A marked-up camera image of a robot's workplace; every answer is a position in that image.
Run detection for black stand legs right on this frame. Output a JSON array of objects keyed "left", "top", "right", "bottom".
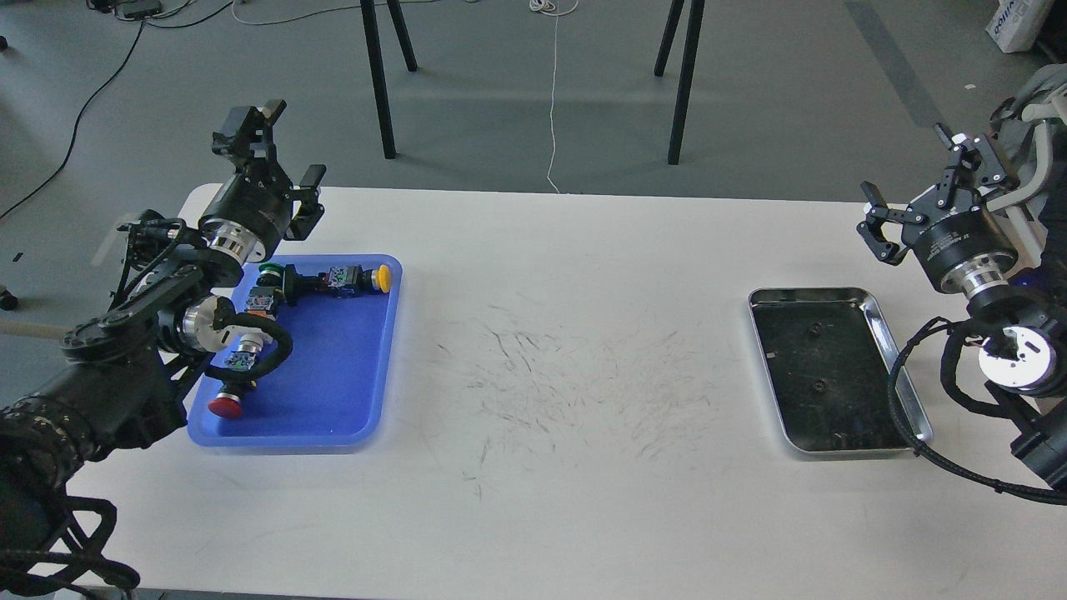
[{"left": 653, "top": 1, "right": 706, "bottom": 165}]

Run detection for silver metal tray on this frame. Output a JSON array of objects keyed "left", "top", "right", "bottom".
[{"left": 748, "top": 287, "right": 909, "bottom": 460}]

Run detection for white cardboard box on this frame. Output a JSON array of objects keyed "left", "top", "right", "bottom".
[{"left": 984, "top": 1, "right": 1054, "bottom": 54}]

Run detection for green push button switch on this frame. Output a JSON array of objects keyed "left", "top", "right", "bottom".
[{"left": 254, "top": 262, "right": 330, "bottom": 307}]

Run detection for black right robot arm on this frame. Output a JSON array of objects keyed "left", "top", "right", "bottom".
[{"left": 857, "top": 122, "right": 1064, "bottom": 505}]

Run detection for orange white switch part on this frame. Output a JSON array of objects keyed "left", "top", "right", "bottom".
[{"left": 244, "top": 286, "right": 283, "bottom": 320}]

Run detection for black stand legs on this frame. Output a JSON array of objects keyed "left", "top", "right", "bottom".
[
  {"left": 653, "top": 1, "right": 706, "bottom": 165},
  {"left": 359, "top": 0, "right": 419, "bottom": 160}
]

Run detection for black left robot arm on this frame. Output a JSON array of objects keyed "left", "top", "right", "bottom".
[{"left": 3, "top": 99, "right": 325, "bottom": 597}]

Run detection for yellow push button switch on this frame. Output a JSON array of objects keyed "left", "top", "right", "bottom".
[{"left": 323, "top": 263, "right": 393, "bottom": 298}]

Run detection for black floor cable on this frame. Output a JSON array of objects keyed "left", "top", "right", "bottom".
[{"left": 0, "top": 0, "right": 234, "bottom": 221}]

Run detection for grey white chair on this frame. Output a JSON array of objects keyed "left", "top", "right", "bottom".
[{"left": 989, "top": 63, "right": 1066, "bottom": 268}]

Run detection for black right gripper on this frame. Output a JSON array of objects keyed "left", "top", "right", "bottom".
[{"left": 857, "top": 124, "right": 1019, "bottom": 295}]

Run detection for white hanging cord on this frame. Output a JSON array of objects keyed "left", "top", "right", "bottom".
[{"left": 528, "top": 0, "right": 579, "bottom": 194}]

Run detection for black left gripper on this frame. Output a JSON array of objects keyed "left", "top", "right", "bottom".
[{"left": 200, "top": 100, "right": 327, "bottom": 263}]

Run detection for black stand legs left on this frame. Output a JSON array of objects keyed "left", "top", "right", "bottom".
[{"left": 359, "top": 0, "right": 419, "bottom": 160}]

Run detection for red push button switch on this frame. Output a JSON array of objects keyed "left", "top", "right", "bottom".
[{"left": 208, "top": 337, "right": 266, "bottom": 419}]

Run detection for blue plastic tray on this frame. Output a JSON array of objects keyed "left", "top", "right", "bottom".
[{"left": 187, "top": 254, "right": 403, "bottom": 453}]

